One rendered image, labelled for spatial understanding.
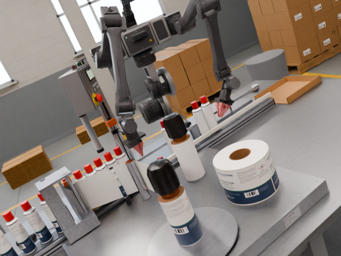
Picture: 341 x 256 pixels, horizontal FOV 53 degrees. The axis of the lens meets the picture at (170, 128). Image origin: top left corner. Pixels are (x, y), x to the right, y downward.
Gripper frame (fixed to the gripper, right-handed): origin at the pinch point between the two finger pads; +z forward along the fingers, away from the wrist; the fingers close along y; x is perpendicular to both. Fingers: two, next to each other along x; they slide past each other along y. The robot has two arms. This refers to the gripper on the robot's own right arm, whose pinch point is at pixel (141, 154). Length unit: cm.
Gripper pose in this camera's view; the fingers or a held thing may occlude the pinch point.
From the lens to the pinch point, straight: 161.0
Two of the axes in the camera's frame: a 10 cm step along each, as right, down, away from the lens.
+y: 7.9, -4.9, 3.7
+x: -4.8, -1.2, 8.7
